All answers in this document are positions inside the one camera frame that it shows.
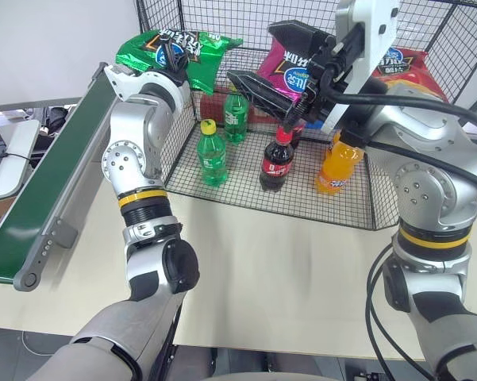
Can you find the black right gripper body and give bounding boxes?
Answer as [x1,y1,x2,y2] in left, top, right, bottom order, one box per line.
[284,33,356,130]

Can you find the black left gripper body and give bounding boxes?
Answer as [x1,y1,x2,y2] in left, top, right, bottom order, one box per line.
[164,58,192,86]

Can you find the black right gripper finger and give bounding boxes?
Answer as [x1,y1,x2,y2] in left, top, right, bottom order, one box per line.
[267,22,337,61]
[226,68,304,121]

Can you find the green chip bag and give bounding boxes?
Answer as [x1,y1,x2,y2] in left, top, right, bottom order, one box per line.
[115,29,244,96]

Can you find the green conveyor belt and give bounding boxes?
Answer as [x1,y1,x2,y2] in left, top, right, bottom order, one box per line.
[0,62,122,294]

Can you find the pink chip bag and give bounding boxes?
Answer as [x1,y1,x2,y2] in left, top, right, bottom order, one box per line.
[255,38,323,105]

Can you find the cola bottle with red cap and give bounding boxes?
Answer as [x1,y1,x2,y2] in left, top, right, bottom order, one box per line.
[260,124,296,194]

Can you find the green bottle with yellow cap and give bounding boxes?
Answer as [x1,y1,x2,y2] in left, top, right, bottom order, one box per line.
[196,119,229,187]

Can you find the orange soda bottle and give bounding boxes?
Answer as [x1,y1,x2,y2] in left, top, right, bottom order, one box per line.
[314,130,366,196]

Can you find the red chip bag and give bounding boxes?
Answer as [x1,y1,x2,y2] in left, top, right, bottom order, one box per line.
[371,45,450,105]

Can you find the white side table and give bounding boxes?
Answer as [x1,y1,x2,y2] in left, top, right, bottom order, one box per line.
[0,117,41,204]

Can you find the dark base under table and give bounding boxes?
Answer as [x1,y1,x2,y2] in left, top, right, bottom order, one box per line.
[154,341,386,381]

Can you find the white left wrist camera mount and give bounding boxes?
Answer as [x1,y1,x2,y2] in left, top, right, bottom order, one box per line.
[102,63,192,118]

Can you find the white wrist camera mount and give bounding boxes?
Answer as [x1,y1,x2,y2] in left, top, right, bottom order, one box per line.
[321,0,401,135]
[102,63,192,118]

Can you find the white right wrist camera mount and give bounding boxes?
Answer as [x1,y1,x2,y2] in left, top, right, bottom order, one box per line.
[321,0,401,135]

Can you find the black wire mesh rack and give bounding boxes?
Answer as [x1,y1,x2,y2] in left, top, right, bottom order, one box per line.
[136,0,477,232]

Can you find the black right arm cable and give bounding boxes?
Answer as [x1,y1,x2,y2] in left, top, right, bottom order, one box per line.
[323,71,477,192]
[364,237,436,381]

